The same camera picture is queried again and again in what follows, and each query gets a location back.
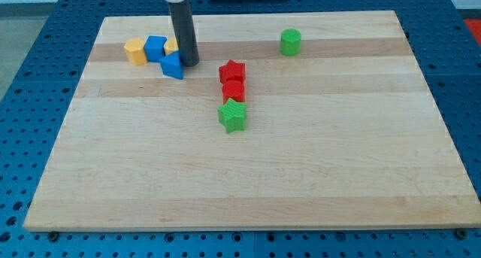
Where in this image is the green star block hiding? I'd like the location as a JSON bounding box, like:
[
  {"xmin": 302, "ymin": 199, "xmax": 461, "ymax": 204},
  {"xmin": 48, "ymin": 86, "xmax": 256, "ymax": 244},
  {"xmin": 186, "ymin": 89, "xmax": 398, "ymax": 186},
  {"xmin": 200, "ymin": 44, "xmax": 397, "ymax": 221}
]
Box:
[{"xmin": 217, "ymin": 98, "xmax": 247, "ymax": 133}]

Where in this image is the red star block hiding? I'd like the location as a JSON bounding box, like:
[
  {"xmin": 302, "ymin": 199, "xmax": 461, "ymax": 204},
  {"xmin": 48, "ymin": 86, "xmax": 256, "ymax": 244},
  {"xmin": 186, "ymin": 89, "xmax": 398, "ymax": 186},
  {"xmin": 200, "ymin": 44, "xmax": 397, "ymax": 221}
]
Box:
[{"xmin": 219, "ymin": 59, "xmax": 246, "ymax": 84}]

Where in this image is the red cylinder block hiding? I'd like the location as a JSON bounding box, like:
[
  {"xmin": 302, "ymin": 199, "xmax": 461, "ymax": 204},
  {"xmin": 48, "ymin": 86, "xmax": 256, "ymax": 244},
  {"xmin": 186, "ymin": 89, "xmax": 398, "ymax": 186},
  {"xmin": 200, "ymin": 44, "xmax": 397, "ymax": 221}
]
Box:
[{"xmin": 222, "ymin": 80, "xmax": 245, "ymax": 104}]

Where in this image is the blue triangle block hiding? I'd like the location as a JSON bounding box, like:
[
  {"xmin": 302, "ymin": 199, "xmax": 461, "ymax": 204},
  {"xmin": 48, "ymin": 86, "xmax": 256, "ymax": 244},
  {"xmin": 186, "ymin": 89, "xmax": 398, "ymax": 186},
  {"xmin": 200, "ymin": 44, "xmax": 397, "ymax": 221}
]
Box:
[{"xmin": 159, "ymin": 51, "xmax": 183, "ymax": 80}]

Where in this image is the green cylinder block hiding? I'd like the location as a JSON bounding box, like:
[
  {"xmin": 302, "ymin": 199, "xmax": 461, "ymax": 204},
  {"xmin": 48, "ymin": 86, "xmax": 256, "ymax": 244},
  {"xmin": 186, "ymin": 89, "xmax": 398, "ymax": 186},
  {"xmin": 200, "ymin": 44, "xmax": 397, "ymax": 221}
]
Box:
[{"xmin": 280, "ymin": 29, "xmax": 301, "ymax": 56}]

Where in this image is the yellow rounded block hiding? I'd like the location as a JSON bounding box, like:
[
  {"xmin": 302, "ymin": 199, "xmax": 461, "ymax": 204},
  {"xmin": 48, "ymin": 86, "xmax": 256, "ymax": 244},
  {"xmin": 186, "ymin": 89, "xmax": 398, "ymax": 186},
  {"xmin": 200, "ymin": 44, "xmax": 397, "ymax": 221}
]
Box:
[{"xmin": 163, "ymin": 37, "xmax": 179, "ymax": 56}]

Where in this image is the wooden board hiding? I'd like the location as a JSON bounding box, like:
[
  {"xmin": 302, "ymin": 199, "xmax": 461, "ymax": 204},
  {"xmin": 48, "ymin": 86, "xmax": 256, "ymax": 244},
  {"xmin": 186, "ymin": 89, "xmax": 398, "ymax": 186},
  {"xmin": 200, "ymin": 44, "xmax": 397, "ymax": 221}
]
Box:
[{"xmin": 24, "ymin": 11, "xmax": 480, "ymax": 232}]

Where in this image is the blue square block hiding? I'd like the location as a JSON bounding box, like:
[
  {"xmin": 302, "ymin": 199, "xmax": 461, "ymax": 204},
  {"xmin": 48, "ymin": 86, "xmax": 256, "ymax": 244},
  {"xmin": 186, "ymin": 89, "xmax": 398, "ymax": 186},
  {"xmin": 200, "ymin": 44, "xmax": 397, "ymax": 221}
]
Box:
[{"xmin": 144, "ymin": 35, "xmax": 167, "ymax": 62}]

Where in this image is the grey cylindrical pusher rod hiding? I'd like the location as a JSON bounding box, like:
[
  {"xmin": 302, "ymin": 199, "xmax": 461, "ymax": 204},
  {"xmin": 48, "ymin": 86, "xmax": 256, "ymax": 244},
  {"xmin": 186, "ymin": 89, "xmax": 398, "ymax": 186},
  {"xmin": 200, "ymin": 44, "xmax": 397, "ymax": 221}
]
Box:
[{"xmin": 166, "ymin": 0, "xmax": 200, "ymax": 67}]

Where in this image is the yellow hexagon block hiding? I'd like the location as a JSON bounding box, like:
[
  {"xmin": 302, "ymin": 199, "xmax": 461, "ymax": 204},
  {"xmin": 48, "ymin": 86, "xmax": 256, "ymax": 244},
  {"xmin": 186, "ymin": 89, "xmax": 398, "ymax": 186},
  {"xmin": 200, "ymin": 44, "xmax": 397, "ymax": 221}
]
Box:
[{"xmin": 123, "ymin": 38, "xmax": 148, "ymax": 65}]

